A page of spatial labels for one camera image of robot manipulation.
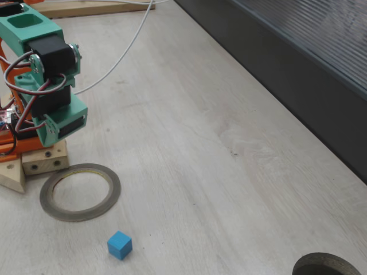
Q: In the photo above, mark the small blue cube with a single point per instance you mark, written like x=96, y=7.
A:
x=119, y=245

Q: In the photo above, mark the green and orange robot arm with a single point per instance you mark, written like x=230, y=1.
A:
x=31, y=31

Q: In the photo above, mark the wooden base block with holes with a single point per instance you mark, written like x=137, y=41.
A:
x=43, y=166

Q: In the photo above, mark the red controller circuit board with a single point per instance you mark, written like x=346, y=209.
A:
x=4, y=116

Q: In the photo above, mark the flat tan wooden board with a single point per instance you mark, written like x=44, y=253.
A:
x=86, y=10

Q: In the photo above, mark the orange circuit board mount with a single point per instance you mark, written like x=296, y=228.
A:
x=7, y=149

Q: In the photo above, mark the frosted partition with grey frame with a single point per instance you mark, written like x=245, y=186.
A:
x=286, y=57

